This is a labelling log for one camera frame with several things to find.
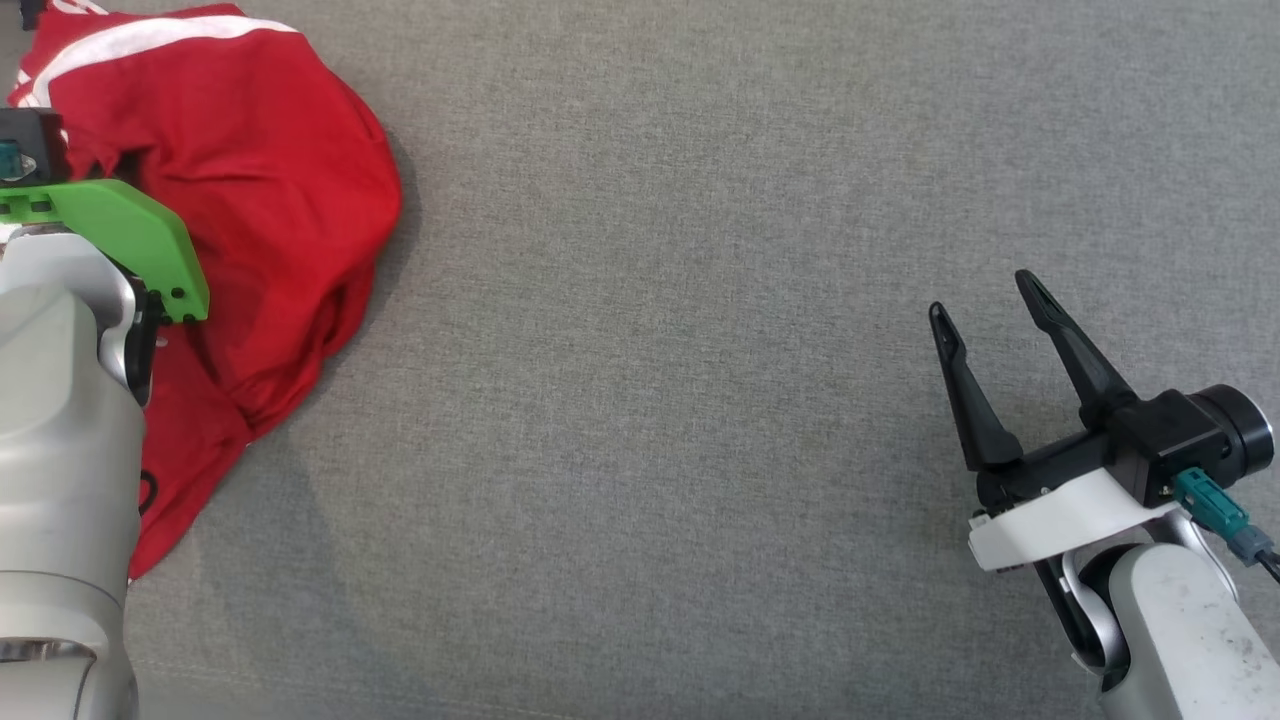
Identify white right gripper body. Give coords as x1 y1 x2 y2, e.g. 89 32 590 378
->
968 428 1183 573

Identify black right cable teal connector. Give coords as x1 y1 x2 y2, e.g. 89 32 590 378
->
1172 468 1280 586

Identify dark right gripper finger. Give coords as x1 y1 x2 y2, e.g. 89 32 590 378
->
928 302 1023 473
1015 268 1141 431

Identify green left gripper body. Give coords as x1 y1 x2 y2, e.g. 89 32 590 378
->
0 178 211 324

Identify red shorts with white stripes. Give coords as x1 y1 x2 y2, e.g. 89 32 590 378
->
5 0 404 583

